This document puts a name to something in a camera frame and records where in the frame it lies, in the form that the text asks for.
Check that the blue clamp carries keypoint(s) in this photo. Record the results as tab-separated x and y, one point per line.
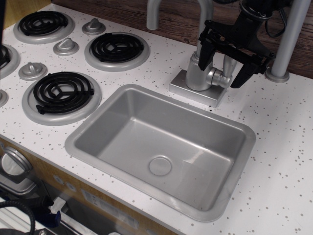
53	219

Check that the front right stove burner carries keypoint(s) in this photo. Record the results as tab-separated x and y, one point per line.
61	98

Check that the left edge stove burner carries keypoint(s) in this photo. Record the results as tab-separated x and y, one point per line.
9	60

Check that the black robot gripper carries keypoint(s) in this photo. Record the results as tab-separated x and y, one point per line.
229	39

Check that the silver oven dial knob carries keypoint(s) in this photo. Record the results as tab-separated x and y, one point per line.
14	165

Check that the grey stove knob edge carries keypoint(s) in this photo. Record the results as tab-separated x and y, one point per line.
3	98

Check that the back right stove burner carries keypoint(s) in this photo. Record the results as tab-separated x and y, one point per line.
116	52

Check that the grey stove knob lower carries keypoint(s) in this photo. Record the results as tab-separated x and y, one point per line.
32	71

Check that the silver toy faucet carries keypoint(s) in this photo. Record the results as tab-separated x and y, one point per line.
203	86

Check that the back left stove burner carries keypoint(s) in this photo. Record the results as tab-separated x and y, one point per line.
43	27

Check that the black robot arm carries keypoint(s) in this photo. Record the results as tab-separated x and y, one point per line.
271	5

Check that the grey stove knob middle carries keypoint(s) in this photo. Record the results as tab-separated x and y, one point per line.
66	47

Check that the grey stove knob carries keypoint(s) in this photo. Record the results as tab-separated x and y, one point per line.
32	71
94	27
66	47

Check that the grey toy sink basin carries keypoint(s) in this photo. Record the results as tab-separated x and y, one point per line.
180	155

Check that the grey support pole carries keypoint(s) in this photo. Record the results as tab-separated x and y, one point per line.
278	72

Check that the silver faucet lever handle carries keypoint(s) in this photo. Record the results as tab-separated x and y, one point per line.
222	78

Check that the grey stove knob top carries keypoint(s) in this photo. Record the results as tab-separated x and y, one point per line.
94	27

